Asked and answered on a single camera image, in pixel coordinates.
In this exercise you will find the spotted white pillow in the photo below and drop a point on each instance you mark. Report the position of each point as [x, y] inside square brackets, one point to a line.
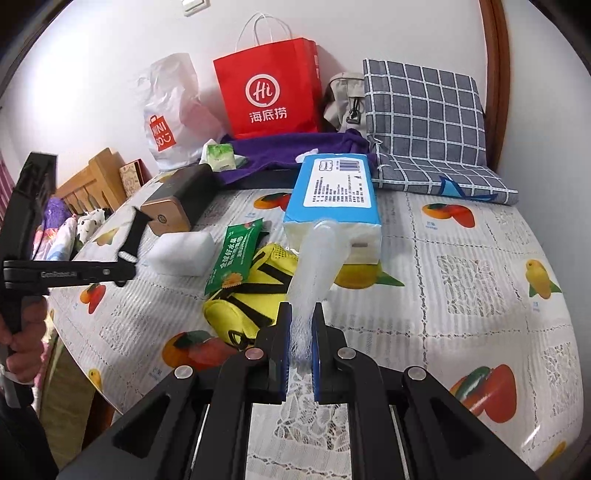
[90, 226]

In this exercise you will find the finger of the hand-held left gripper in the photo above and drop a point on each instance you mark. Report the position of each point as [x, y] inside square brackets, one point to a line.
[108, 273]

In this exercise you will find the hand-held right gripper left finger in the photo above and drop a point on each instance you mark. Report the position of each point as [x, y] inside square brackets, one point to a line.
[284, 337]

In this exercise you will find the white foam net sleeve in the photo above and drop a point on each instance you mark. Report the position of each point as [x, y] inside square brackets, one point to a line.
[314, 272]

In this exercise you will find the yellow black striped pouch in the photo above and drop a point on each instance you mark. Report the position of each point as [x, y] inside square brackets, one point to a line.
[251, 300]

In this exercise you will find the patterned notebook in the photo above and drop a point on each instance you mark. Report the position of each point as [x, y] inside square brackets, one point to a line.
[135, 177]

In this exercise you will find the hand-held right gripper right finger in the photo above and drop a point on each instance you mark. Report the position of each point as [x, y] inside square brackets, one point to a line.
[318, 341]

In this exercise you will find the grey backpack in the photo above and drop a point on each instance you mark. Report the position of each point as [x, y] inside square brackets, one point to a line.
[344, 106]

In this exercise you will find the red paper bag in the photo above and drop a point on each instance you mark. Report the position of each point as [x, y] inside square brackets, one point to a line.
[270, 92]

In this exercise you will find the white sponge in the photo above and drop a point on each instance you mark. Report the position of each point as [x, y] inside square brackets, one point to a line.
[182, 254]

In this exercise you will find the colourful printed quilt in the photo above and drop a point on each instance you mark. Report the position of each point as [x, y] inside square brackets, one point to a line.
[55, 242]

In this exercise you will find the white plastic shopping bag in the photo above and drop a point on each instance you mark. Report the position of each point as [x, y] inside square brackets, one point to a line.
[175, 120]

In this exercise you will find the dark green gold box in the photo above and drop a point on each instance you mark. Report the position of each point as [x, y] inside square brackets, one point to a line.
[184, 198]

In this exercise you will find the fruit print tablecloth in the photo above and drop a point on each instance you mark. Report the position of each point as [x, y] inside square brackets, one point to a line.
[438, 300]

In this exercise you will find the white sock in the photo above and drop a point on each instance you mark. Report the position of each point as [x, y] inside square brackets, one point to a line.
[307, 154]

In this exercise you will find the clear bag with green label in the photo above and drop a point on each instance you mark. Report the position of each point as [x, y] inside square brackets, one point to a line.
[233, 258]

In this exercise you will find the person's left forearm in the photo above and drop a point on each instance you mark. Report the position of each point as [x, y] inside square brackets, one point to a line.
[23, 443]

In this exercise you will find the brown wooden door frame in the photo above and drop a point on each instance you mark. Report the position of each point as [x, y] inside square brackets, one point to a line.
[496, 69]

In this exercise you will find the grey checked cushion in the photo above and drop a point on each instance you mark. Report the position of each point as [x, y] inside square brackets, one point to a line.
[425, 124]

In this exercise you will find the light green tissue packet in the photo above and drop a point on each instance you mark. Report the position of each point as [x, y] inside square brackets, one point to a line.
[221, 157]

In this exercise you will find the person's left hand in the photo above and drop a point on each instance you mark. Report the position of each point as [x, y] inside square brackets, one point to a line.
[30, 341]

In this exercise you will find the white wall switch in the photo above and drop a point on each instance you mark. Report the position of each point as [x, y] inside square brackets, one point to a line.
[194, 5]

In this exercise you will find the wooden headboard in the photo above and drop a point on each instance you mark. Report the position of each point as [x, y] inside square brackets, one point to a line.
[92, 182]

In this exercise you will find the blue tissue pack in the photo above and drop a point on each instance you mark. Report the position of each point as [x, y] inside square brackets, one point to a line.
[332, 207]

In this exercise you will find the purple towel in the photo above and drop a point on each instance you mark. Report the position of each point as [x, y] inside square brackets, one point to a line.
[272, 154]

